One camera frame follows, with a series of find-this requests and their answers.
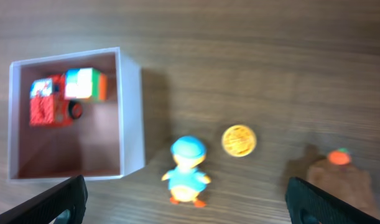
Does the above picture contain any colourful two-by-two puzzle cube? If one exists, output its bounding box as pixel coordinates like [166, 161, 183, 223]
[64, 67, 108, 102]

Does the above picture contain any yellow round plastic wheel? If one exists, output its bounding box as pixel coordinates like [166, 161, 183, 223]
[221, 124, 257, 157]

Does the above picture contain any brown plush capybara with orange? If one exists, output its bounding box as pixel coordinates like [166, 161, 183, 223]
[307, 148, 380, 219]

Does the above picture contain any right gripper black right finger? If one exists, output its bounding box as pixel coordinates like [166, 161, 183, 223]
[285, 177, 380, 224]

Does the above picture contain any yellow duck toy blue hat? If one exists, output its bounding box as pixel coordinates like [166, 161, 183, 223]
[161, 136, 211, 208]

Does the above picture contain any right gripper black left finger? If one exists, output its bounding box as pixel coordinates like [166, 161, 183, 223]
[0, 175, 88, 224]

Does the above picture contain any red toy truck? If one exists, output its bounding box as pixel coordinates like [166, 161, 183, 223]
[29, 74, 83, 127]

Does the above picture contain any white cardboard box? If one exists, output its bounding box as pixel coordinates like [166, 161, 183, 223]
[7, 47, 146, 182]

